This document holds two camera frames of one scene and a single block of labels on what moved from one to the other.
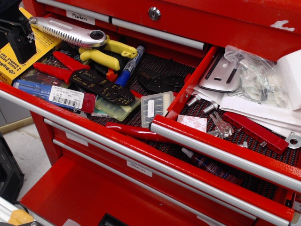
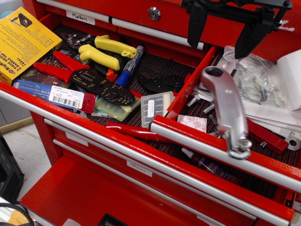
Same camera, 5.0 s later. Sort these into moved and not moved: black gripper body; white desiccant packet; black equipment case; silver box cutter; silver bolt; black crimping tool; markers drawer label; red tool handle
Moved: black gripper body; silver box cutter
Not moved: markers drawer label; white desiccant packet; silver bolt; black crimping tool; black equipment case; red tool handle
